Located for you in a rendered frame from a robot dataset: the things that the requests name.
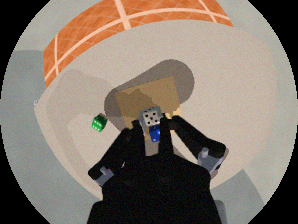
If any green die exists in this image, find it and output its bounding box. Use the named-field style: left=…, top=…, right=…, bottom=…
left=92, top=115, right=108, bottom=132

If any white die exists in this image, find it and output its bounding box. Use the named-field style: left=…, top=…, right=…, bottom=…
left=143, top=106, right=160, bottom=126

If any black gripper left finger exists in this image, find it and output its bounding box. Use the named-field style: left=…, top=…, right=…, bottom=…
left=88, top=110, right=146, bottom=188

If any tan square mat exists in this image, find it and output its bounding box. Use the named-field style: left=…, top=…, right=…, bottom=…
left=114, top=76, right=182, bottom=129

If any blue die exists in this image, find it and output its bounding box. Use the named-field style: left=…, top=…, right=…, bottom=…
left=149, top=124, right=160, bottom=142

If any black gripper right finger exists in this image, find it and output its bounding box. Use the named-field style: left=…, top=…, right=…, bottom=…
left=156, top=106, right=226, bottom=182

